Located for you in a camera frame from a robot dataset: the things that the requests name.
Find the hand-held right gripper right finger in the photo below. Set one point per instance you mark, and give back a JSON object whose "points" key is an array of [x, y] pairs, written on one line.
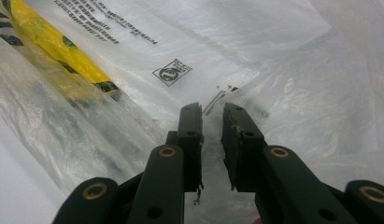
{"points": [[242, 155]]}

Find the yellow snack packet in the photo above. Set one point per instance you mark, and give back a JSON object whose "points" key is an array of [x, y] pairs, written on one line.
{"points": [[55, 43]]}

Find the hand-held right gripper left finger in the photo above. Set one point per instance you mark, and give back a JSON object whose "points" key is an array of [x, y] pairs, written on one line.
{"points": [[191, 149]]}

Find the white table mat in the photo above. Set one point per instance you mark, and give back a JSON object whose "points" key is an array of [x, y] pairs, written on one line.
{"points": [[12, 186]]}

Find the clear plastic bag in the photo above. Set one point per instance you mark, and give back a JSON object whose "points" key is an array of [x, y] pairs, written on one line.
{"points": [[258, 46]]}

